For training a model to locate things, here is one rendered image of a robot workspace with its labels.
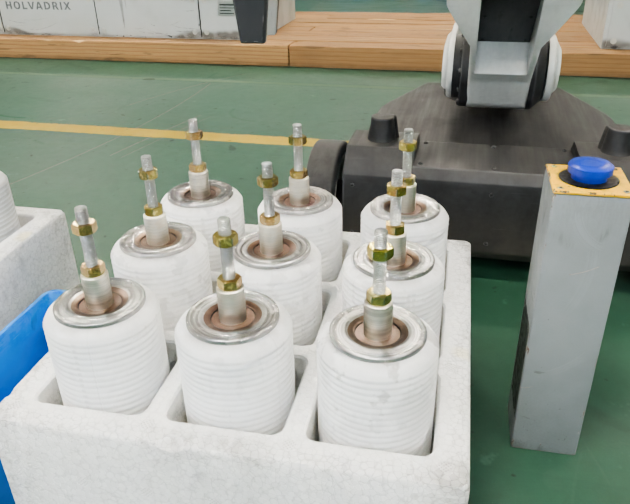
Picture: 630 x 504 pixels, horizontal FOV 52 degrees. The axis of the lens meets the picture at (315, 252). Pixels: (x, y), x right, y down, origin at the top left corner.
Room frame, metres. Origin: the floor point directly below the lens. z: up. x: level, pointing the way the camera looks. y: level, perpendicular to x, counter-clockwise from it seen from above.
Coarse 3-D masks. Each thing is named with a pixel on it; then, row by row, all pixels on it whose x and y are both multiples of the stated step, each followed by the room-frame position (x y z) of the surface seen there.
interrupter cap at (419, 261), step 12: (360, 252) 0.54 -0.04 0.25; (408, 252) 0.54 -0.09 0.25; (420, 252) 0.54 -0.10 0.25; (360, 264) 0.51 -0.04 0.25; (372, 264) 0.52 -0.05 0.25; (408, 264) 0.52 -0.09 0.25; (420, 264) 0.51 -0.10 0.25; (432, 264) 0.51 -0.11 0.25; (372, 276) 0.50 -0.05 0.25; (396, 276) 0.49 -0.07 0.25; (408, 276) 0.49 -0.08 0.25; (420, 276) 0.50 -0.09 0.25
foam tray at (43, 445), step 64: (448, 256) 0.66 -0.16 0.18; (448, 320) 0.53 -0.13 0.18; (448, 384) 0.43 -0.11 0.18; (0, 448) 0.40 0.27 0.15; (64, 448) 0.39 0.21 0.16; (128, 448) 0.38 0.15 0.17; (192, 448) 0.37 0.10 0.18; (256, 448) 0.36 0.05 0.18; (320, 448) 0.36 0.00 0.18; (448, 448) 0.36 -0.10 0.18
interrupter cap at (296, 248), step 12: (240, 240) 0.57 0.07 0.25; (252, 240) 0.57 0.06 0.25; (288, 240) 0.57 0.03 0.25; (300, 240) 0.57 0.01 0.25; (240, 252) 0.55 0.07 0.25; (252, 252) 0.55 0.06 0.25; (288, 252) 0.55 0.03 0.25; (300, 252) 0.54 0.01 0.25; (252, 264) 0.52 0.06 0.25; (264, 264) 0.52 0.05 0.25; (276, 264) 0.52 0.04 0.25; (288, 264) 0.52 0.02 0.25
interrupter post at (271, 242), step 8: (280, 224) 0.55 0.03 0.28; (264, 232) 0.54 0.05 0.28; (272, 232) 0.54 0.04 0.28; (280, 232) 0.55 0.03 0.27; (264, 240) 0.54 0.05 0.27; (272, 240) 0.54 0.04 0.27; (280, 240) 0.55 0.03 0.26; (264, 248) 0.54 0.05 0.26; (272, 248) 0.54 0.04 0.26; (280, 248) 0.55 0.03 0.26
